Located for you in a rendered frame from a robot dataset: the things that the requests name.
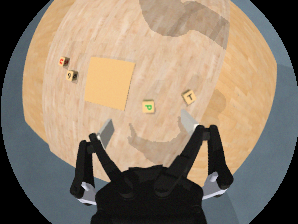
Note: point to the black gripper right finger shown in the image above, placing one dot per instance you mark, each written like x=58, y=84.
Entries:
x=219, y=176

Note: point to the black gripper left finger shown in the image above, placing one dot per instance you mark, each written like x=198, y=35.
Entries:
x=83, y=187

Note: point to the tan flat mat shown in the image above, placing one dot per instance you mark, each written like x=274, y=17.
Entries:
x=108, y=82

